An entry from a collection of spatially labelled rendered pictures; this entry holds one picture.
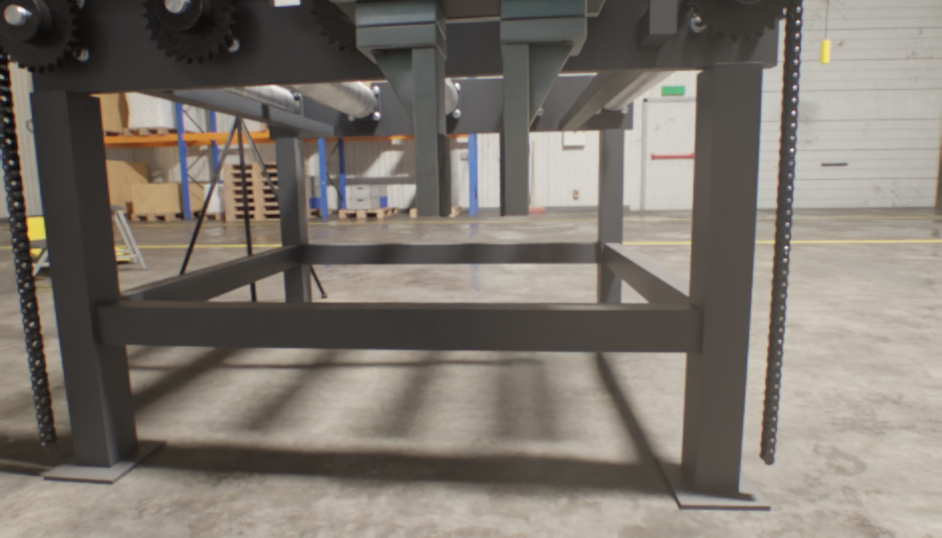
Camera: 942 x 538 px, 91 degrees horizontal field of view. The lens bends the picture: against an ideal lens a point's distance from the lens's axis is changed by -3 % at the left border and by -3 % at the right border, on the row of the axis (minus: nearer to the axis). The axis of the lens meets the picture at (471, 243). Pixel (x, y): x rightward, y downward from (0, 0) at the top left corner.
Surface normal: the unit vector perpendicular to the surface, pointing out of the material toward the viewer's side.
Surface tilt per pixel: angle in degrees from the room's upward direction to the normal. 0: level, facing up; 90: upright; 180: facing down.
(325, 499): 0
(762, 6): 90
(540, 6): 90
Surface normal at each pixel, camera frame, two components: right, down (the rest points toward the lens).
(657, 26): -0.08, 0.12
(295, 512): -0.02, -0.99
